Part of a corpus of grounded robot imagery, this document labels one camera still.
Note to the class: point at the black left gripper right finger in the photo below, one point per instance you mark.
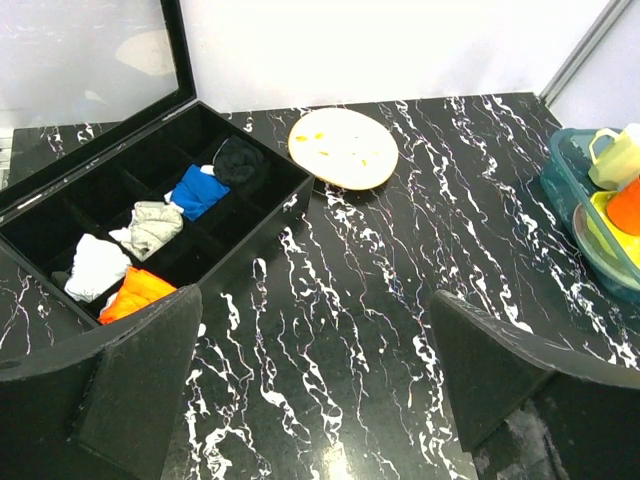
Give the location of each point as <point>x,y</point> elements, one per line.
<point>526,407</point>

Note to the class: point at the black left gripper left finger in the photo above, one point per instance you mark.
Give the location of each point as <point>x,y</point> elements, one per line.
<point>101,405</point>

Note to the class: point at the orange underwear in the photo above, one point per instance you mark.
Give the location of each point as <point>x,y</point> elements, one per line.
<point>139,289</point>

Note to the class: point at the white rolled underwear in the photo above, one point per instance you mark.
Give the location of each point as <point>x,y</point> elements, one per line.
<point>97,265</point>

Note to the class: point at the grey rolled underwear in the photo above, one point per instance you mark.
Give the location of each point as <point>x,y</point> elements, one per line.
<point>153,224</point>

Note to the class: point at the blue rolled underwear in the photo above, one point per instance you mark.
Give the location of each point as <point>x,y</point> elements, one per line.
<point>197,191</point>

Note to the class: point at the black rolled underwear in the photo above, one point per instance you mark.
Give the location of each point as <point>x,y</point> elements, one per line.
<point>238,163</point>

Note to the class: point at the yellow-green dotted plate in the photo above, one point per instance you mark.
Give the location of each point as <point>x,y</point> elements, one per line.
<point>602,241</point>

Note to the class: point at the black compartment box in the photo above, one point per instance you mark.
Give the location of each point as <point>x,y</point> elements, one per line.
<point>102,97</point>

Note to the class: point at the orange mug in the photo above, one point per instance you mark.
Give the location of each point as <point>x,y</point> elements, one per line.
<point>623,209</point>

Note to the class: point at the blue transparent plastic bin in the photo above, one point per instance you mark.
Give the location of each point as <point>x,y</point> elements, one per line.
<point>562,176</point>

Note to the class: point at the round wooden patterned plate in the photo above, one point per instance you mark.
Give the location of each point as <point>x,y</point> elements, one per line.
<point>344,148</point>

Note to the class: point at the cream yellow-handled mug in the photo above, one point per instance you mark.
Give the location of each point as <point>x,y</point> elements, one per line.
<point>618,163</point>

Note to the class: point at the right aluminium frame post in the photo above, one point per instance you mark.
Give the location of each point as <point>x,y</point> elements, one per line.
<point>584,49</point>

